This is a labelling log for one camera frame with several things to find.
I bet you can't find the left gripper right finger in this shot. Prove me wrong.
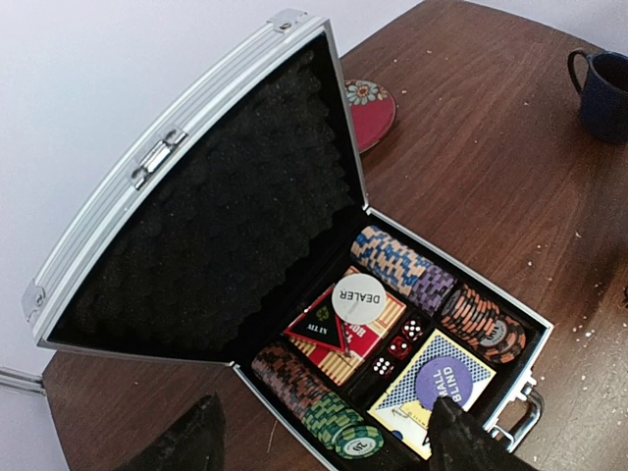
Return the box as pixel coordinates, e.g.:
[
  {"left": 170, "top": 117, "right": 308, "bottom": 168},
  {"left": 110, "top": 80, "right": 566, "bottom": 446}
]
[{"left": 428, "top": 396, "right": 535, "bottom": 471}]

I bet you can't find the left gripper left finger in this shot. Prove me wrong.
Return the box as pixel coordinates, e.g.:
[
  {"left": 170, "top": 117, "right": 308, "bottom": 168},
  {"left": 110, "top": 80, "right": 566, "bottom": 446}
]
[{"left": 117, "top": 394, "right": 226, "bottom": 471}]

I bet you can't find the purple small blind button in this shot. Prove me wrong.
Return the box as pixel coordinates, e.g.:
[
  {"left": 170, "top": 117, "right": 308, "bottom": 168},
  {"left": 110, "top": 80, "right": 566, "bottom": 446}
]
[{"left": 415, "top": 357, "right": 474, "bottom": 410}]

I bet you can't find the blue yellow card deck box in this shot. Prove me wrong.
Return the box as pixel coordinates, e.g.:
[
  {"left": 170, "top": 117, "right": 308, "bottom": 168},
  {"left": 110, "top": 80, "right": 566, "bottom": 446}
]
[{"left": 368, "top": 330, "right": 496, "bottom": 459}]

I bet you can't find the green poker chip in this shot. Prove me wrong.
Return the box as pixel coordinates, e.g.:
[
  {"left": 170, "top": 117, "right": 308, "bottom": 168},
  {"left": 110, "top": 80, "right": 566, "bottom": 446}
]
[{"left": 335, "top": 425, "right": 384, "bottom": 459}]

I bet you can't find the red die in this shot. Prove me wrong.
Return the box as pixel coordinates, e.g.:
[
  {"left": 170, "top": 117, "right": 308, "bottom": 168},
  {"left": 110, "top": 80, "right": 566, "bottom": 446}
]
[
  {"left": 372, "top": 355, "right": 395, "bottom": 378},
  {"left": 401, "top": 318, "right": 424, "bottom": 342},
  {"left": 388, "top": 336, "right": 411, "bottom": 360}
]

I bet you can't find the red card deck box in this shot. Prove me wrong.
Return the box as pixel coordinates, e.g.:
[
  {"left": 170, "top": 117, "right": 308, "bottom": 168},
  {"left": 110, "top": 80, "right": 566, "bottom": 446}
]
[{"left": 287, "top": 293, "right": 406, "bottom": 386}]

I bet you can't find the red black triangle token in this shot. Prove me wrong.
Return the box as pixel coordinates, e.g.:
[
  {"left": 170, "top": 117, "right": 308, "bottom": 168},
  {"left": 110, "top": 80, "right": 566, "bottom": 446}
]
[{"left": 284, "top": 285, "right": 346, "bottom": 351}]

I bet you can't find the white dealer button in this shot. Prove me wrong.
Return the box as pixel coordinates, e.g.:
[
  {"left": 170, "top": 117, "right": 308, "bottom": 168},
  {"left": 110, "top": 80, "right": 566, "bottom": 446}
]
[{"left": 332, "top": 273, "right": 387, "bottom": 325}]

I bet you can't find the chip row in case left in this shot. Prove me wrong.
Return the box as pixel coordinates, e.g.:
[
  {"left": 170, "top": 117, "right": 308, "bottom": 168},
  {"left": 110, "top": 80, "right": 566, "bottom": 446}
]
[{"left": 251, "top": 343, "right": 368, "bottom": 452}]

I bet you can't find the chip row in case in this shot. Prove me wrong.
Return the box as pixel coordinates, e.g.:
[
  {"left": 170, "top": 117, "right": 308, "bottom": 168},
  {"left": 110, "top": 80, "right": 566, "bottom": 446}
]
[
  {"left": 251, "top": 343, "right": 368, "bottom": 452},
  {"left": 350, "top": 226, "right": 527, "bottom": 364}
]

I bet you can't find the chip row in case right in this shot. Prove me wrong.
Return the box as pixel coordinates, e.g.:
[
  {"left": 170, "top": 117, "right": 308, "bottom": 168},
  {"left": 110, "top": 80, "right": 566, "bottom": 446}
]
[{"left": 350, "top": 226, "right": 527, "bottom": 364}]

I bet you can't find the red decorated plate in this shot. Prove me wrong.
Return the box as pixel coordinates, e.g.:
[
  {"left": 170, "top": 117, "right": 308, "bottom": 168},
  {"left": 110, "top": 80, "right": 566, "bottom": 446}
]
[{"left": 344, "top": 79, "right": 397, "bottom": 153}]

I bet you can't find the dark blue mug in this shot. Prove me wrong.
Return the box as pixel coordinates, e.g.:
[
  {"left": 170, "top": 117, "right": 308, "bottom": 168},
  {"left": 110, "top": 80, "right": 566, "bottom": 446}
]
[{"left": 567, "top": 49, "right": 627, "bottom": 145}]

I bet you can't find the left aluminium frame post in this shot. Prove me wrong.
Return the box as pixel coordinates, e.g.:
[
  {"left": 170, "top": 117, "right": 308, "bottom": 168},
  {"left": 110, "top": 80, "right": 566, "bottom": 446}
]
[{"left": 0, "top": 366, "right": 46, "bottom": 396}]

